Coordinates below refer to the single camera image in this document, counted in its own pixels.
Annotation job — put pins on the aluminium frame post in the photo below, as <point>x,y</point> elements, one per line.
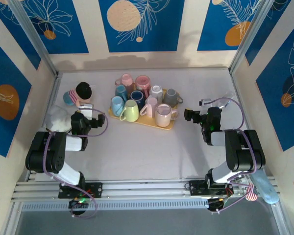
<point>254,36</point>
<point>35,39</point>

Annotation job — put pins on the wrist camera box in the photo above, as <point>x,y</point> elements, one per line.
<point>205,101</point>
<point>86,111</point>

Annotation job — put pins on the light green mug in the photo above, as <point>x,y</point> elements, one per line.
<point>131,110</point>

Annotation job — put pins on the grey mug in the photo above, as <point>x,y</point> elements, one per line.
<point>172,96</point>

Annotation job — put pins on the pale pink tall mug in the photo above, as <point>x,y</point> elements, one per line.
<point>150,105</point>

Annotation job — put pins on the yellow plastic tray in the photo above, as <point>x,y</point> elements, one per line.
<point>144,122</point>

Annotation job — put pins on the aluminium side rail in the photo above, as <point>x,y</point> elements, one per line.
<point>56,85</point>
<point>236,83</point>

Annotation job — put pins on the white plush toy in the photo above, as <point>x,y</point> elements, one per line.
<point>57,118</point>

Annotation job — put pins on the light blue mug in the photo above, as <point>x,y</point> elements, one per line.
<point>116,105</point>

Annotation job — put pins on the clear plastic bottle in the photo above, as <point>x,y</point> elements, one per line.
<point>225,98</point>

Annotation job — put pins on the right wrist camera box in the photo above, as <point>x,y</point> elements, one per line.
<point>205,101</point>

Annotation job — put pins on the doll with black hair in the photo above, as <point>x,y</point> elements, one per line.
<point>76,94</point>

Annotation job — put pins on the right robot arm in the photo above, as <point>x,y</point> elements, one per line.
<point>245,151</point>

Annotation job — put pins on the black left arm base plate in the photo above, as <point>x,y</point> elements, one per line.
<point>95,189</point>

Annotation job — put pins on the pale pink wide mug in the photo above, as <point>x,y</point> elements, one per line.
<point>163,115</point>

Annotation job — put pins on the navy blue mug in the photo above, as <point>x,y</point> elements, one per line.
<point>136,97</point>

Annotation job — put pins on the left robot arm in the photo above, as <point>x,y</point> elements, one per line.
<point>46,151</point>

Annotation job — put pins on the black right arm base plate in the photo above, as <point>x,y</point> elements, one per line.
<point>197,188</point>

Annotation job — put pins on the pink patterned mug red interior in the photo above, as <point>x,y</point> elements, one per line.
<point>142,83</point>

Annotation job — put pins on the aluminium mounting rail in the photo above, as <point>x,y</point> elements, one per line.
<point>147,191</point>

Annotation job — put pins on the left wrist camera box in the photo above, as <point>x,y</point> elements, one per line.
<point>86,111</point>

